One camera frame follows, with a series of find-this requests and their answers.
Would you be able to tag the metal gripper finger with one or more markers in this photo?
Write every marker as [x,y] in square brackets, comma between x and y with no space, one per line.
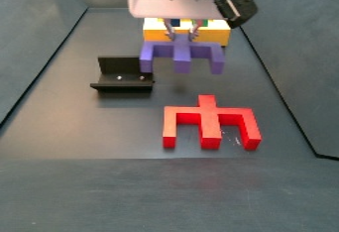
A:
[170,29]
[194,31]

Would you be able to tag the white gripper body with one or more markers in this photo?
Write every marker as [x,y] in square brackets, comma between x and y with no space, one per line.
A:
[179,9]

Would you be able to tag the purple fork-shaped block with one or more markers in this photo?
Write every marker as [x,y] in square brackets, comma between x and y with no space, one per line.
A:
[182,51]

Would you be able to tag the yellow slotted board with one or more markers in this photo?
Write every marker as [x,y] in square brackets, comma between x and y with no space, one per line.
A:
[216,32]

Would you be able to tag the black angled fixture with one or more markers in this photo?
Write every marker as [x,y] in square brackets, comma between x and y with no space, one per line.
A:
[120,75]

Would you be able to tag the blue long bar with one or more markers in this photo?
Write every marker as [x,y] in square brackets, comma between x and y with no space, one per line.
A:
[175,22]

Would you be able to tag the green long bar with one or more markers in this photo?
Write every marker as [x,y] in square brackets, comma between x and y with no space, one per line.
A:
[202,23]

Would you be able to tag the red fork-shaped block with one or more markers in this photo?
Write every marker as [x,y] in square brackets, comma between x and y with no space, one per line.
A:
[210,117]

